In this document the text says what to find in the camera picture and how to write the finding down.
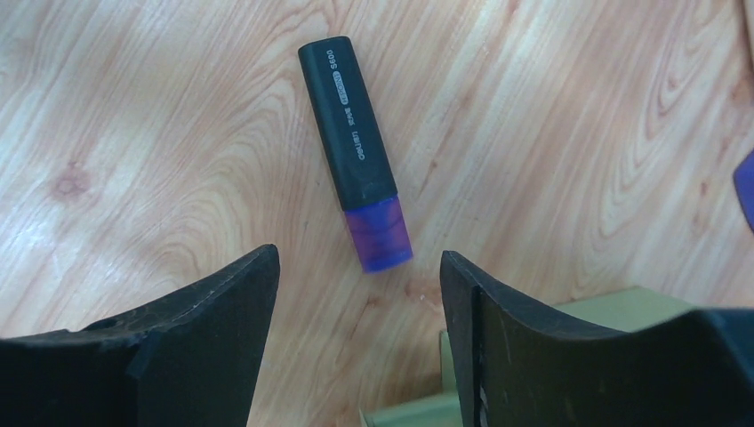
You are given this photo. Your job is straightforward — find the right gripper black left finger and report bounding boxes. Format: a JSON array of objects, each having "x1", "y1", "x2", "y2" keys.
[{"x1": 1, "y1": 244, "x2": 280, "y2": 426}]

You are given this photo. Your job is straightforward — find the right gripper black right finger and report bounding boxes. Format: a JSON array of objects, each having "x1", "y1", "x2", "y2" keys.
[{"x1": 439, "y1": 251, "x2": 753, "y2": 426}]

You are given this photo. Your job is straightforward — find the green drawer cabinet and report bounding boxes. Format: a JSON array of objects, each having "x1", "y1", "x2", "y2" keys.
[{"x1": 359, "y1": 286, "x2": 694, "y2": 427}]

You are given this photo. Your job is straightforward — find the purple capped black marker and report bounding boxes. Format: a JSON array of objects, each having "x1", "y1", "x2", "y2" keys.
[{"x1": 298, "y1": 36, "x2": 413, "y2": 273}]

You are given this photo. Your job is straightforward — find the purple phone stand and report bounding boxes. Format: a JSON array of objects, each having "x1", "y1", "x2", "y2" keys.
[{"x1": 733, "y1": 151, "x2": 754, "y2": 230}]

